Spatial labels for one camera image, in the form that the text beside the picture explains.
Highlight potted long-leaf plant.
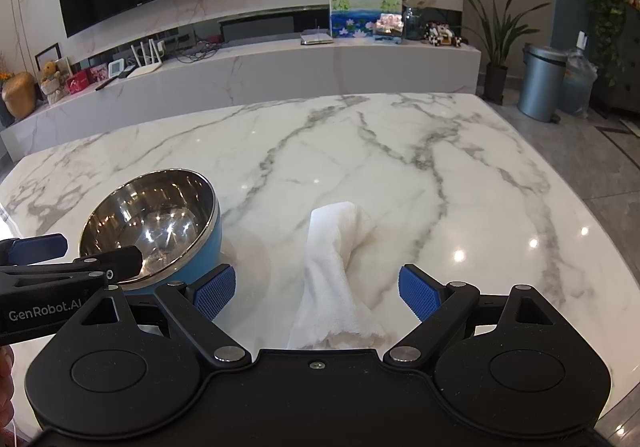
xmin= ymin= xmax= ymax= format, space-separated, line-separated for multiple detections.
xmin=455 ymin=0 xmax=526 ymax=103

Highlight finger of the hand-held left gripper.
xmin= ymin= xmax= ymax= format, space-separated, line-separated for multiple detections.
xmin=0 ymin=233 xmax=69 ymax=273
xmin=0 ymin=246 xmax=144 ymax=289

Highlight white marble TV console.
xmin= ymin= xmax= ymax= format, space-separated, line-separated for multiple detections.
xmin=0 ymin=34 xmax=483 ymax=163

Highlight green vine plant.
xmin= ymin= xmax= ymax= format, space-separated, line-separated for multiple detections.
xmin=575 ymin=0 xmax=628 ymax=88

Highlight grey metal trash can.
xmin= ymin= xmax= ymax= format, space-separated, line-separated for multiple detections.
xmin=517 ymin=44 xmax=568 ymax=123

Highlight pond lily painting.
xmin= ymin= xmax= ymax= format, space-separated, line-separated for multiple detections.
xmin=328 ymin=0 xmax=403 ymax=39

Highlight black photo frame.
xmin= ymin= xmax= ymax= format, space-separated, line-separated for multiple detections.
xmin=35 ymin=42 xmax=62 ymax=73

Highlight tangled cables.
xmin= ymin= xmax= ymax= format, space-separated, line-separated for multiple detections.
xmin=175 ymin=40 xmax=221 ymax=63

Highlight golden vase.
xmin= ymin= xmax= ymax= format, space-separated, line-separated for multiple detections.
xmin=1 ymin=72 xmax=38 ymax=120

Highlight small photo display box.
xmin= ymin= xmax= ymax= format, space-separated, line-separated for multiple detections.
xmin=374 ymin=13 xmax=405 ymax=44

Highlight red box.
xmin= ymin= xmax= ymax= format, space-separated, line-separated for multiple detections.
xmin=65 ymin=72 xmax=91 ymax=95

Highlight white router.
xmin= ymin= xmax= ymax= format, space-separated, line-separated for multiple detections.
xmin=131 ymin=40 xmax=163 ymax=77

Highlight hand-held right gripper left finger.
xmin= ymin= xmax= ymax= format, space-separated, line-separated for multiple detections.
xmin=75 ymin=264 xmax=253 ymax=369

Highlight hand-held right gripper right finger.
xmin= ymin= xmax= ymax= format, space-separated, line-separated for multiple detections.
xmin=382 ymin=264 xmax=564 ymax=369

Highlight black white plush toy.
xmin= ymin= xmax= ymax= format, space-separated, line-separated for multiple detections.
xmin=425 ymin=23 xmax=463 ymax=48

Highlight white cloth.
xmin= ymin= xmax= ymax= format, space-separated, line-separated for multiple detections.
xmin=286 ymin=201 xmax=388 ymax=350

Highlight flat white device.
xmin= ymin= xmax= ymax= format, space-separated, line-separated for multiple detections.
xmin=300 ymin=27 xmax=335 ymax=46

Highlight blue glass jar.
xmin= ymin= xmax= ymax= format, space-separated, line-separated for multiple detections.
xmin=402 ymin=7 xmax=426 ymax=40

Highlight brown teddy bear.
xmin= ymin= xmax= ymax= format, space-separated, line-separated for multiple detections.
xmin=40 ymin=60 xmax=63 ymax=103

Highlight blue steel bowl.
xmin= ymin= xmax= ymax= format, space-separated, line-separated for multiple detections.
xmin=79 ymin=168 xmax=222 ymax=297

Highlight black soundbar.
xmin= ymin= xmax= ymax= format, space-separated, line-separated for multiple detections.
xmin=220 ymin=14 xmax=296 ymax=43

